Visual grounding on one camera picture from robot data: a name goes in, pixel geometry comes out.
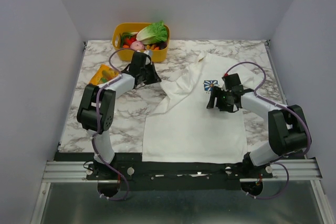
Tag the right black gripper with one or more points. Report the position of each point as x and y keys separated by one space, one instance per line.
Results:
x=218 y=99

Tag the green toy cabbage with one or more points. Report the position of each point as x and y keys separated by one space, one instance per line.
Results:
x=153 y=33

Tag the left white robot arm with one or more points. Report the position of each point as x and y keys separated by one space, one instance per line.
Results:
x=96 y=109

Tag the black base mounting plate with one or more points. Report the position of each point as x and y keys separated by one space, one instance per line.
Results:
x=127 y=172

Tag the pink toy onion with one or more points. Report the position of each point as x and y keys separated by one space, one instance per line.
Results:
x=137 y=45

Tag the yellow plastic basket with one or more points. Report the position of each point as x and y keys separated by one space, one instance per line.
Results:
x=125 y=53

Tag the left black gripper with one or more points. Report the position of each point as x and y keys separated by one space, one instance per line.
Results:
x=155 y=78

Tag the red toy pepper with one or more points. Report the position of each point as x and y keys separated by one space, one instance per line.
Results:
x=129 y=41

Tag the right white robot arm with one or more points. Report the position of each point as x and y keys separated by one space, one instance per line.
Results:
x=287 y=129

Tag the white t-shirt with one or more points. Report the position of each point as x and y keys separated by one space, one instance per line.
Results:
x=182 y=129

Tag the orange snack bag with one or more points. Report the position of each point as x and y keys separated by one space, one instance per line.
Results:
x=103 y=75

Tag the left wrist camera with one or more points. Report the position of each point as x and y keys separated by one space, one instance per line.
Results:
x=148 y=52

